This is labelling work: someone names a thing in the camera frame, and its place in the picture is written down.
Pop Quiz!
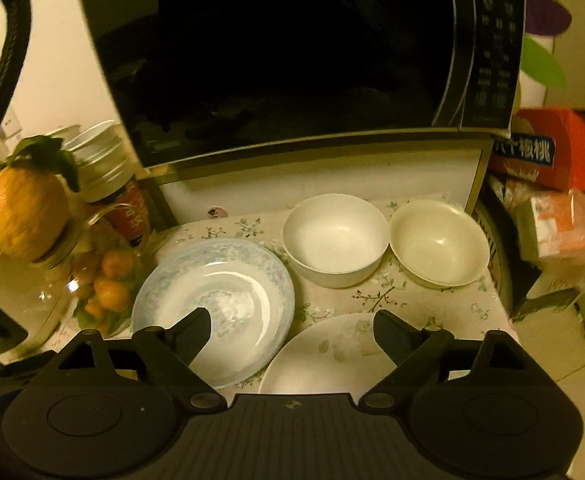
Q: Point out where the white floral plate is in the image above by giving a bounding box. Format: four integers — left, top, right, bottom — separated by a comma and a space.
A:
258, 312, 471, 395

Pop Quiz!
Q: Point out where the blue patterned plate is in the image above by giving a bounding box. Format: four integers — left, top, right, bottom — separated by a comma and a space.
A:
131, 237, 295, 388

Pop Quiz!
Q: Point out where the floral tablecloth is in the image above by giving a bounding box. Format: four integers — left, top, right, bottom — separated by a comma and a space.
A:
36, 193, 521, 406

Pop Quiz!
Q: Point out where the glass jar of kumquats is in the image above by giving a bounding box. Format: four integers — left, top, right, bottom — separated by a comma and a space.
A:
32, 201, 150, 338

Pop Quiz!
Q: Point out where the cream bowl by microwave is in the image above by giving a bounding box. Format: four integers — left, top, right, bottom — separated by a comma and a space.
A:
389, 198, 490, 289

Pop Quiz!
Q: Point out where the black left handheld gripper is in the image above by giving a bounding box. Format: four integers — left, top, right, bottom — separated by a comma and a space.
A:
0, 350, 57, 405

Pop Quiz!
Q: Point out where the white ceramic bowl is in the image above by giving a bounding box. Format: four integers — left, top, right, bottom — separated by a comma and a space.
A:
282, 194, 390, 289

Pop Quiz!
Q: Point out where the tin can with red label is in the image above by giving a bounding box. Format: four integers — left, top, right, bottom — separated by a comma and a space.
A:
47, 120, 151, 247

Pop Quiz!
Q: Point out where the white microwave stand shelf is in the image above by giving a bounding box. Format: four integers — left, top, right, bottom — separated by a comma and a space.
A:
138, 133, 493, 228

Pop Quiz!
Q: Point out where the plastic bag with boxes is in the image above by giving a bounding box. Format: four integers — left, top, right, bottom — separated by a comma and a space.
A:
503, 178, 585, 295

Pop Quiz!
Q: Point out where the large yellow citrus fruit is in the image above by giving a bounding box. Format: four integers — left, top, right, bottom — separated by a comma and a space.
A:
0, 136, 80, 261

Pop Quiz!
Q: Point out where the red walnut drink box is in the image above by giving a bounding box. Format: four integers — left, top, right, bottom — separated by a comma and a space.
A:
489, 107, 585, 192

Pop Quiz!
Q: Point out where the black microwave oven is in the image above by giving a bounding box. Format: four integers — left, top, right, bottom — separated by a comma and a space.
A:
80, 0, 525, 167

